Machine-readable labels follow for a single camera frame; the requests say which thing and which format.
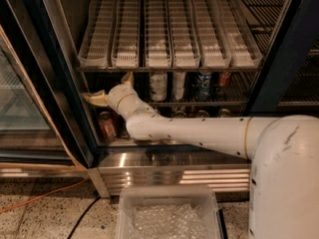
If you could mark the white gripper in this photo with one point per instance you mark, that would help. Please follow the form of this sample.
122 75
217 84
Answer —
116 98

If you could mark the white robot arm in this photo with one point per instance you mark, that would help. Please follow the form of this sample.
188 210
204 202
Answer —
284 155

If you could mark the red can bottom shelf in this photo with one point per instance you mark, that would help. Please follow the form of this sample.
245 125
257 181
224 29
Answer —
107 126

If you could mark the white tall can middle shelf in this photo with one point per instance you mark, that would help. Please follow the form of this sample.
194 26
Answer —
158 83

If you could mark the white slim can middle shelf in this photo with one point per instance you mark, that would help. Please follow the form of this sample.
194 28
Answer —
178 85

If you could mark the silver green can bottom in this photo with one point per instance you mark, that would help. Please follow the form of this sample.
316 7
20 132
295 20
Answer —
179 115

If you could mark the glass fridge door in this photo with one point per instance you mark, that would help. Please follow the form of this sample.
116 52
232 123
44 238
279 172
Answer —
42 121

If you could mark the steel fridge base grille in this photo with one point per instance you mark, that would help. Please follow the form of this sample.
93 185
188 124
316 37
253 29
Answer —
169 165

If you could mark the blue can middle shelf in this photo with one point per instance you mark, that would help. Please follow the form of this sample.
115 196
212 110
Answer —
202 87

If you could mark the blue can shelf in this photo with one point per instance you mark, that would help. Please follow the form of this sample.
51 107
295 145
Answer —
202 87
224 113

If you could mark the orange can bottom shelf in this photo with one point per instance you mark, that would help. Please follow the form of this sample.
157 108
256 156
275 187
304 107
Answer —
202 114

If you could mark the orange can shelf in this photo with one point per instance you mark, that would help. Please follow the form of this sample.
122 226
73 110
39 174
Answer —
202 114
224 79

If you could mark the orange can middle shelf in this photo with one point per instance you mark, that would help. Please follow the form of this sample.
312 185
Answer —
224 79

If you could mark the blue can bottom shelf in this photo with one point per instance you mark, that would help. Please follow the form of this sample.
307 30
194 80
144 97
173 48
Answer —
224 113

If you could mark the clear plastic bin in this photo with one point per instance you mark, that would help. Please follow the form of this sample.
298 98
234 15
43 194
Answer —
196 195

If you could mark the bubble wrap in bin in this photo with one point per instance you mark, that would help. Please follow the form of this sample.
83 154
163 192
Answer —
166 222

